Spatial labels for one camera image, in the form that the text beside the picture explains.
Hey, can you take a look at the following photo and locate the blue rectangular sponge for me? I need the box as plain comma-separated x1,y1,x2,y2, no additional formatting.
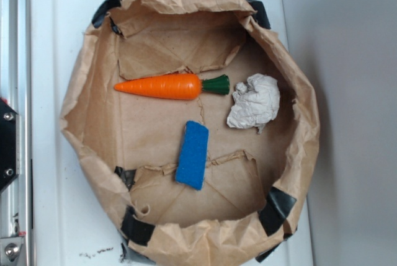
176,121,209,190

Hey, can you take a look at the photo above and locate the brown paper bag basin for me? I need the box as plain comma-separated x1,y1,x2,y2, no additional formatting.
60,0,320,265

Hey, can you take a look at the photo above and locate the orange toy carrot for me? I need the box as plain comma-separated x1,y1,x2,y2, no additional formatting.
114,74,230,100

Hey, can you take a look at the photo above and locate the crumpled white paper ball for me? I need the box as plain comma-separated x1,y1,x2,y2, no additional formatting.
226,73,280,134

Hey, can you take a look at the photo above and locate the black corner bracket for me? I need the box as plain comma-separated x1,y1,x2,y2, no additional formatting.
0,98,20,193

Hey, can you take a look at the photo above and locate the aluminium frame rail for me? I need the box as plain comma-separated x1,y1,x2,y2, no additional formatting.
1,0,35,265

